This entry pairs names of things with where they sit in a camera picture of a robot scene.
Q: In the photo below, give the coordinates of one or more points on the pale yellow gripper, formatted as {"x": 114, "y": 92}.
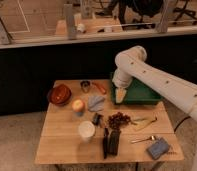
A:
{"x": 120, "y": 94}

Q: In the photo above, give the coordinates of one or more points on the orange pepper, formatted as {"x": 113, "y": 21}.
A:
{"x": 100, "y": 88}

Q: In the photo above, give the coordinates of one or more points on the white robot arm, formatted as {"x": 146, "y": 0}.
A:
{"x": 183, "y": 94}

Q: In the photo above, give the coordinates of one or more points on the green plastic tray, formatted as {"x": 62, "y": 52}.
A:
{"x": 140, "y": 94}

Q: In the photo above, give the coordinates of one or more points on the light blue cloth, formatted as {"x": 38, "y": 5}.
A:
{"x": 95, "y": 103}

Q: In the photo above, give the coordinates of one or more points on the bunch of dark grapes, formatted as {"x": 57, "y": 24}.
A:
{"x": 117, "y": 120}

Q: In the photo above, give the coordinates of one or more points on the small black clip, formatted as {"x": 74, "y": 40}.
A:
{"x": 97, "y": 119}

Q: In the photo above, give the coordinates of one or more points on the small metal cup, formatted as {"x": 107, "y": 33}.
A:
{"x": 85, "y": 86}

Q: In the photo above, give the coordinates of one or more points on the black knife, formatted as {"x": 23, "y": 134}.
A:
{"x": 105, "y": 143}

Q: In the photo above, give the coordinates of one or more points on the black rectangular remote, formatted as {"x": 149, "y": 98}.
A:
{"x": 114, "y": 142}

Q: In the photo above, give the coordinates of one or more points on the red yellow apple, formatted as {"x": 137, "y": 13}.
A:
{"x": 78, "y": 105}

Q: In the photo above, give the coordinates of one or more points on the wooden table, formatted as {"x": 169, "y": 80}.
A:
{"x": 60, "y": 142}

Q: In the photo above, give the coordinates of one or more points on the white paper cup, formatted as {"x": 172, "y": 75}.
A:
{"x": 86, "y": 130}

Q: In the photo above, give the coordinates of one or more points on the metal spoon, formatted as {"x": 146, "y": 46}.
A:
{"x": 152, "y": 138}

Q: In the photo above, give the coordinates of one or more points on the red-brown bowl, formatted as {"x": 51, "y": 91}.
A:
{"x": 59, "y": 95}

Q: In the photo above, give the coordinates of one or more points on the blue sponge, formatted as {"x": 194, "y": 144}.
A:
{"x": 159, "y": 148}

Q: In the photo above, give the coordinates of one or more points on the black office chair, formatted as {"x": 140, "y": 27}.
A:
{"x": 185, "y": 10}

